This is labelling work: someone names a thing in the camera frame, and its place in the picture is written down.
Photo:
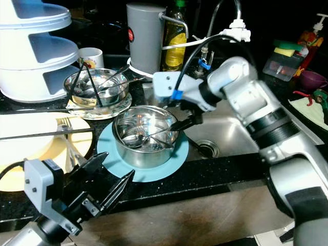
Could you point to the yellow dish soap bottle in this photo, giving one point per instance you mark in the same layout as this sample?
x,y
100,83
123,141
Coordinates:
x,y
175,45

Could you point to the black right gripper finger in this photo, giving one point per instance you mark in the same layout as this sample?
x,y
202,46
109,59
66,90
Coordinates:
x,y
186,124

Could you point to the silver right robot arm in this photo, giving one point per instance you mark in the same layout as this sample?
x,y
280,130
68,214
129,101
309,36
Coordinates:
x,y
261,102

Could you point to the steel fork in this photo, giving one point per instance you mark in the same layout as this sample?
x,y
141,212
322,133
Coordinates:
x,y
67,129

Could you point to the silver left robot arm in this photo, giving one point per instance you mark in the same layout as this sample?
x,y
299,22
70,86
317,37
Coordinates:
x,y
41,237

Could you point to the colourful pump bottle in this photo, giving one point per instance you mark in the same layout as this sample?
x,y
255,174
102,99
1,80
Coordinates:
x,y
315,38

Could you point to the teal round plate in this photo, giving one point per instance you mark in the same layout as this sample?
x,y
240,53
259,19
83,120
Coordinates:
x,y
166,171

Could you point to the black chopstick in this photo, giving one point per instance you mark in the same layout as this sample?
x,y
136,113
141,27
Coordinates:
x,y
77,82
95,83

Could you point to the red and green scrubber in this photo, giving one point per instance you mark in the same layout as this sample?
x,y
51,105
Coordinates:
x,y
316,95

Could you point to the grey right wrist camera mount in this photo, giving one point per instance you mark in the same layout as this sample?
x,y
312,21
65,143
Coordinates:
x,y
169,84

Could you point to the chrome gooseneck faucet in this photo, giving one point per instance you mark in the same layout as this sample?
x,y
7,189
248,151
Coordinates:
x,y
218,10

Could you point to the stainless steel sink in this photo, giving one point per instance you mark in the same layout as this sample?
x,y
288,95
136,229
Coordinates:
x,y
230,136

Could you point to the large steel pot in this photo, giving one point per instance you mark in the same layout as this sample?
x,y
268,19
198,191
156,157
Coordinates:
x,y
143,158

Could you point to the clear plastic sponge holder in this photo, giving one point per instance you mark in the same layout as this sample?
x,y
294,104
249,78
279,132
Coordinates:
x,y
282,66

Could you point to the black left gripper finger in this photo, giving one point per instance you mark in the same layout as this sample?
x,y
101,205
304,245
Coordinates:
x,y
120,188
95,164

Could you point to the small steel bowl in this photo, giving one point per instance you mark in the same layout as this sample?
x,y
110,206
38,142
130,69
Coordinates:
x,y
113,95

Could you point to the steel spoon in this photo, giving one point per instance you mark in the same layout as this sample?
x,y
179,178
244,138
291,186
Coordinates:
x,y
159,134
161,145

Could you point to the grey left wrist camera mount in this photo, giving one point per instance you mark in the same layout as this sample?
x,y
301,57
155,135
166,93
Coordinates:
x,y
38,189

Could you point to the purple cup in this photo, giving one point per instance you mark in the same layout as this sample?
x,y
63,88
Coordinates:
x,y
312,79

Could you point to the white tiered plastic container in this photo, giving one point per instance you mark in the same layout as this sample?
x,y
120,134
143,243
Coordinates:
x,y
31,77

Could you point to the pale dish cloth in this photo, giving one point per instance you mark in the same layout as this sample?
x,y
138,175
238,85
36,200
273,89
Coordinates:
x,y
310,113

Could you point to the sink drain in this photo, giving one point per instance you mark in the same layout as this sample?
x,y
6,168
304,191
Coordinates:
x,y
205,148

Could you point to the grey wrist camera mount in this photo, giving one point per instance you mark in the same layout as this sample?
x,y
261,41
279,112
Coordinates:
x,y
38,189
169,84

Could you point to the clear glass plate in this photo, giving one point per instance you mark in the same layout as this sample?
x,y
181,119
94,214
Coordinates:
x,y
100,114

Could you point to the white printed mug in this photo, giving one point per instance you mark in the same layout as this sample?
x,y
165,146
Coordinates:
x,y
91,57

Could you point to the long thin dark knife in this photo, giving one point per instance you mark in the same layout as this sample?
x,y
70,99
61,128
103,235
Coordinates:
x,y
41,134

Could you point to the steel cutlery piece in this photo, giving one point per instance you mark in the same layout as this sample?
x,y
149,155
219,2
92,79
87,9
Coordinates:
x,y
118,74
130,82

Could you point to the grey cylindrical water filter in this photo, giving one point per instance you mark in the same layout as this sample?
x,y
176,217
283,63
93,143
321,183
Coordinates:
x,y
146,38

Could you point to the yellow and green sponge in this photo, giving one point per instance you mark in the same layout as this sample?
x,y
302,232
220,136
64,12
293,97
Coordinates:
x,y
287,48

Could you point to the pale yellow round plate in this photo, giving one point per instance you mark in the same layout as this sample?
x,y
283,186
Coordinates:
x,y
41,179

